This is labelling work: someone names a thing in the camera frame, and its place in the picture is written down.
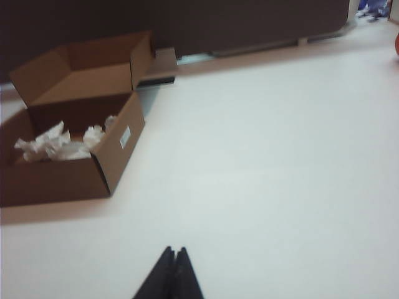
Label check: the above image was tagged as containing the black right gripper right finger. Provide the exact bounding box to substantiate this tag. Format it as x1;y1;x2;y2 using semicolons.
174;246;206;299

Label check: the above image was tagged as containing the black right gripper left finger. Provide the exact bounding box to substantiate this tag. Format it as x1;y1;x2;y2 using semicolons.
132;245;178;299

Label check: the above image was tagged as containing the white paper ball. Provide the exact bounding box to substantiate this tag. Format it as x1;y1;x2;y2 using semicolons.
14;120;92;163
83;124;106;148
103;114;119;129

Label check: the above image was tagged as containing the brown cardboard box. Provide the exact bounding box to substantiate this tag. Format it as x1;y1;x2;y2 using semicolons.
0;30;153;209

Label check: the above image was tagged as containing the grey fabric desk divider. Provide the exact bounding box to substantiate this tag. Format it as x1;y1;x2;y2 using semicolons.
0;0;350;85

